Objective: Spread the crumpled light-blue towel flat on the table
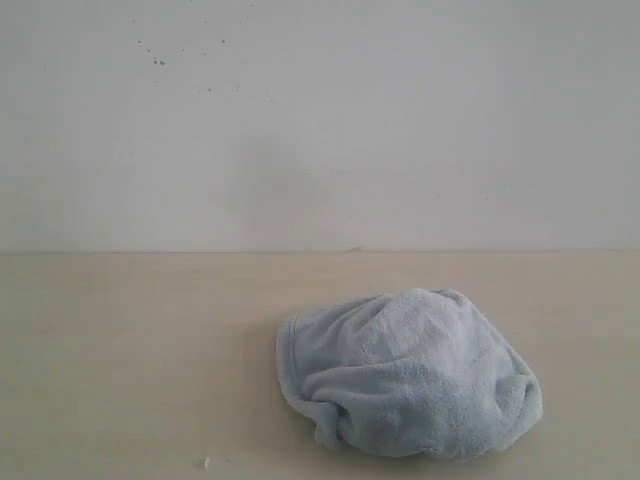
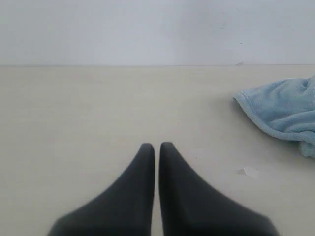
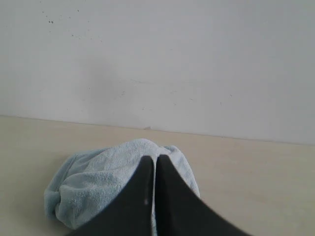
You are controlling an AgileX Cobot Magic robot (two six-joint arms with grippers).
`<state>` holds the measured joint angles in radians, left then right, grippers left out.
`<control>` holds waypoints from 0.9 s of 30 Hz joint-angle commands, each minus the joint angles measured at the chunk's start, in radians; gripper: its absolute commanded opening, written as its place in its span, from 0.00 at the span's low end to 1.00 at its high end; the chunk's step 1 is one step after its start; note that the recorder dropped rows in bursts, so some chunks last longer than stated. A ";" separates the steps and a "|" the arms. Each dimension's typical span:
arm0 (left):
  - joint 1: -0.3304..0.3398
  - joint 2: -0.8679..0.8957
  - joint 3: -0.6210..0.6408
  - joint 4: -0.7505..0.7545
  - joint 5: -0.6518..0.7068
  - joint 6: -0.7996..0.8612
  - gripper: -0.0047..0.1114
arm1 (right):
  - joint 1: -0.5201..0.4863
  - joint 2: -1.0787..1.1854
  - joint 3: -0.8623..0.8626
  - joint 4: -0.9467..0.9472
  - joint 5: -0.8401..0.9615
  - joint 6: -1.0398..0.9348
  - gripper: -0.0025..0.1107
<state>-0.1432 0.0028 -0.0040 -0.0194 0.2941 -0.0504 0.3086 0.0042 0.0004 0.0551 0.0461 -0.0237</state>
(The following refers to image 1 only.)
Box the light blue fleece towel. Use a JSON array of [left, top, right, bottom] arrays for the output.
[[275, 288, 543, 461]]

